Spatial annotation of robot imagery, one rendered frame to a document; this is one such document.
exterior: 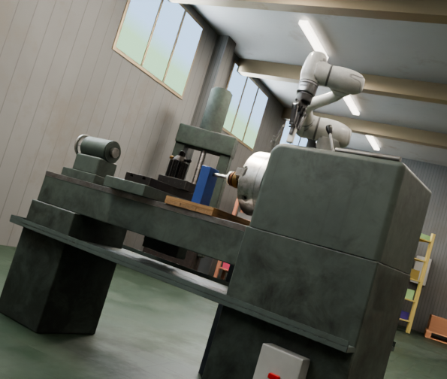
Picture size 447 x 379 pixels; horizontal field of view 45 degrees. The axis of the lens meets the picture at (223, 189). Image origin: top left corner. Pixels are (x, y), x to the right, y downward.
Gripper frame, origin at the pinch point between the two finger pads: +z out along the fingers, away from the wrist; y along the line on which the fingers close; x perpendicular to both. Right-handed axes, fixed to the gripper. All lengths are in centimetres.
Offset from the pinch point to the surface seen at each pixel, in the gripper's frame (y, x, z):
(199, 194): -9, -46, 35
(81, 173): -3, -129, 41
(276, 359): 13, 32, 93
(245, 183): 3.4, -13.2, 27.3
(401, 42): -446, -145, -300
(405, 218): -7, 58, 25
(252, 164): 3.0, -13.1, 17.5
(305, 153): 11.2, 15.6, 10.4
